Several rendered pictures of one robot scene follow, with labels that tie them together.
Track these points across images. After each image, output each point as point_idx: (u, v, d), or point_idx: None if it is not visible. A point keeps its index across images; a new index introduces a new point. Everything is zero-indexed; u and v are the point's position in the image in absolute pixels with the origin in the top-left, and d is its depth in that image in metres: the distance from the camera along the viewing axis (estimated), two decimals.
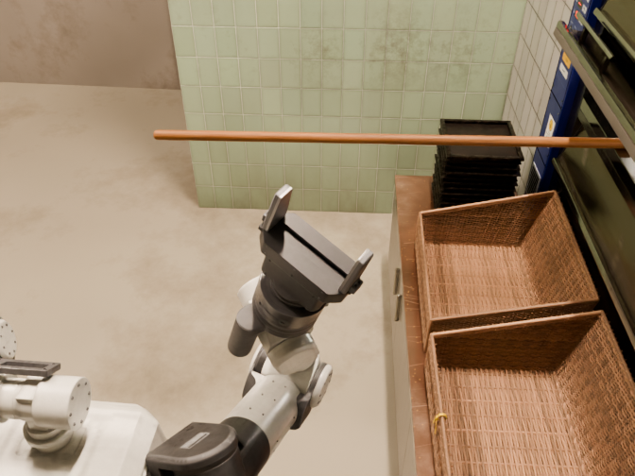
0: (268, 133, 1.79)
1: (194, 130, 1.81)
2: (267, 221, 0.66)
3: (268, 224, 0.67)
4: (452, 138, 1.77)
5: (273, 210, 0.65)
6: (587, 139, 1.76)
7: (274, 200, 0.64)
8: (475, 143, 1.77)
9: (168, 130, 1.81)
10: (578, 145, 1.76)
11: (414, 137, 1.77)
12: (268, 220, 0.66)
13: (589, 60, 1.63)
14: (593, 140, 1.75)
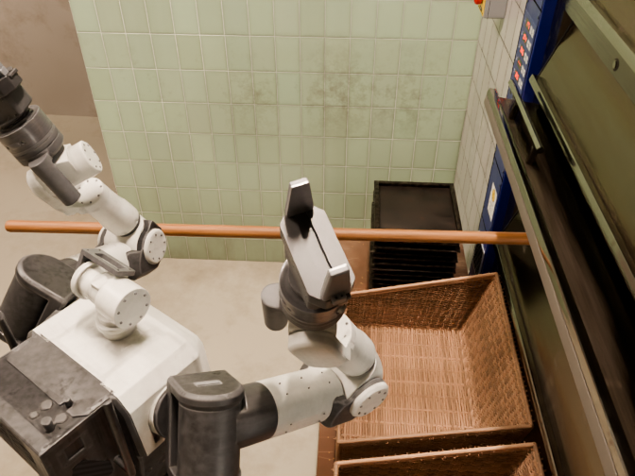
0: None
1: (53, 221, 1.52)
2: (286, 207, 0.68)
3: (286, 210, 0.69)
4: (357, 233, 1.48)
5: (288, 197, 0.67)
6: (518, 235, 1.47)
7: (288, 188, 0.66)
8: (385, 239, 1.48)
9: (22, 222, 1.52)
10: (507, 243, 1.47)
11: None
12: (286, 206, 0.68)
13: (514, 148, 1.35)
14: (525, 236, 1.47)
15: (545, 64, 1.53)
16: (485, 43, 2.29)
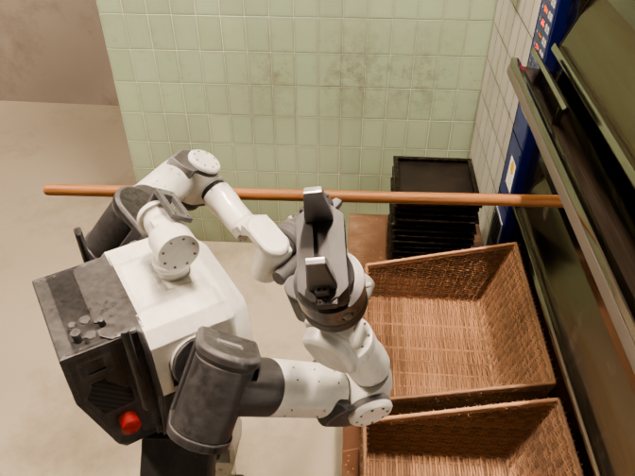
0: None
1: (91, 184, 1.57)
2: (303, 212, 0.69)
3: (303, 214, 0.69)
4: (386, 195, 1.53)
5: (303, 202, 0.67)
6: (541, 197, 1.51)
7: (302, 194, 0.66)
8: (413, 201, 1.53)
9: (60, 185, 1.57)
10: (532, 205, 1.52)
11: (342, 194, 1.53)
12: (303, 211, 0.68)
13: (540, 110, 1.39)
14: (549, 198, 1.51)
15: (567, 33, 1.58)
16: (501, 23, 2.33)
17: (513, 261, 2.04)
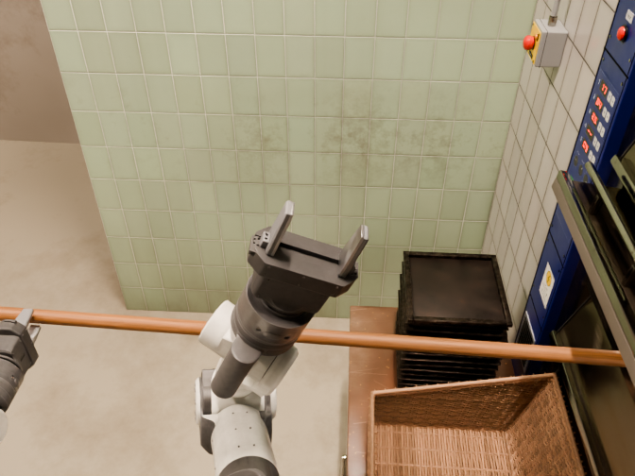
0: (137, 320, 1.26)
1: (37, 309, 1.28)
2: (275, 245, 0.64)
3: (276, 246, 0.64)
4: (399, 342, 1.21)
5: (283, 230, 0.63)
6: (599, 354, 1.18)
7: (284, 220, 0.62)
8: (433, 350, 1.21)
9: (0, 309, 1.28)
10: (586, 363, 1.18)
11: (344, 337, 1.22)
12: (276, 243, 0.64)
13: (608, 265, 1.04)
14: (609, 356, 1.18)
15: (632, 144, 1.23)
16: (529, 89, 1.98)
17: None
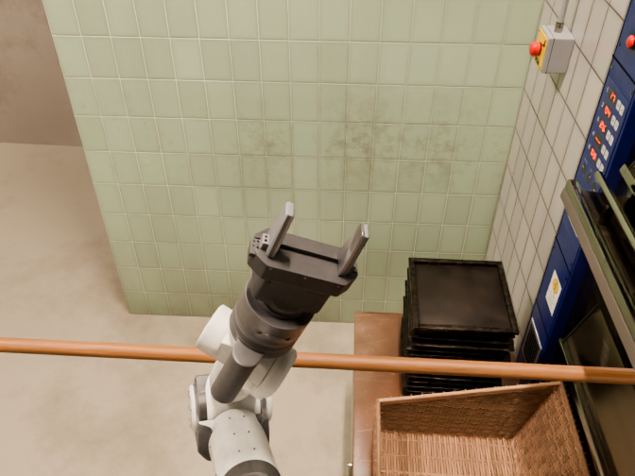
0: (124, 348, 1.21)
1: (19, 338, 1.24)
2: (276, 246, 0.64)
3: (277, 248, 0.64)
4: (394, 365, 1.18)
5: (283, 231, 0.63)
6: (598, 372, 1.16)
7: (285, 221, 0.62)
8: (429, 372, 1.18)
9: None
10: (585, 381, 1.16)
11: (338, 361, 1.19)
12: (277, 245, 0.64)
13: (619, 278, 1.03)
14: (608, 374, 1.16)
15: None
16: (535, 94, 1.98)
17: (556, 396, 1.68)
